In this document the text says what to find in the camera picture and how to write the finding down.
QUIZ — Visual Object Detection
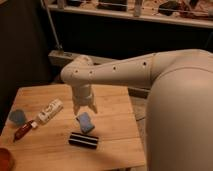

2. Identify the black striped box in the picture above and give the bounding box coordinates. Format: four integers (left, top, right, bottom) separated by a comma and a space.
68, 132, 99, 149

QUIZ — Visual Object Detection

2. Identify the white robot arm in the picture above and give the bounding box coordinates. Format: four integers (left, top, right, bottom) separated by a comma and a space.
61, 49, 213, 171

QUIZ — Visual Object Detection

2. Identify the metal pole stand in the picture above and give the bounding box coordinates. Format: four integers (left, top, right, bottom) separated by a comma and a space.
40, 0, 65, 54

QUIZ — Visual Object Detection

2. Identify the blue sponge centre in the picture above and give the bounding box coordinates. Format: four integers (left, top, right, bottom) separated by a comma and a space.
76, 112, 95, 134

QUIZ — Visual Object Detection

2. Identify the red brown bowl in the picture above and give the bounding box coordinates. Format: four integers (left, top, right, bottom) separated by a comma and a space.
0, 148, 14, 171

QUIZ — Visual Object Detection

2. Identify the white bottle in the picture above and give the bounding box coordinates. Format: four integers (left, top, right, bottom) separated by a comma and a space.
36, 99, 63, 125

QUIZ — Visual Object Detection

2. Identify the wooden shelf with clutter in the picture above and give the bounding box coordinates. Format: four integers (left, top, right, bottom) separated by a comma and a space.
44, 0, 213, 29

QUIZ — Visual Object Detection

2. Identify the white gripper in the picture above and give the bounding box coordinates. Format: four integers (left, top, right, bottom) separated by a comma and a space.
72, 84, 97, 116

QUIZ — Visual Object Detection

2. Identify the red brown marker pen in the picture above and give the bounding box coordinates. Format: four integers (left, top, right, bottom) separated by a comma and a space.
13, 120, 38, 141

